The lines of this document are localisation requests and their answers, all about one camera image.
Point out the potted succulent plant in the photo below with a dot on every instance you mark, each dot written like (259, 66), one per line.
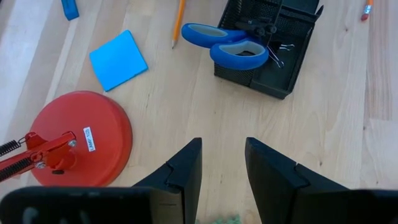
(220, 220)

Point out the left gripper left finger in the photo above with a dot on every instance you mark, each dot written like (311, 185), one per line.
(189, 174)

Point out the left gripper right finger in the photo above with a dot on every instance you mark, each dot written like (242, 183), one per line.
(273, 180)

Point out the black binder clip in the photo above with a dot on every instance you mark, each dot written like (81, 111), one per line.
(278, 57)

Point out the blue eraser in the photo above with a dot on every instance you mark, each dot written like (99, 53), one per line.
(70, 9)

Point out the blue sticky note pad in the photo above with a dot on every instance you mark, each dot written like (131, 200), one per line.
(118, 59)

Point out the black mesh desk organizer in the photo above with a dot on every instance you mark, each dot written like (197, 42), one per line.
(280, 84)

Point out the yellow pencil pink eraser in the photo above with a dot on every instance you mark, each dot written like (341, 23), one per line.
(179, 21)
(367, 8)

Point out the red desk lamp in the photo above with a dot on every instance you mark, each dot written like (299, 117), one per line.
(93, 109)

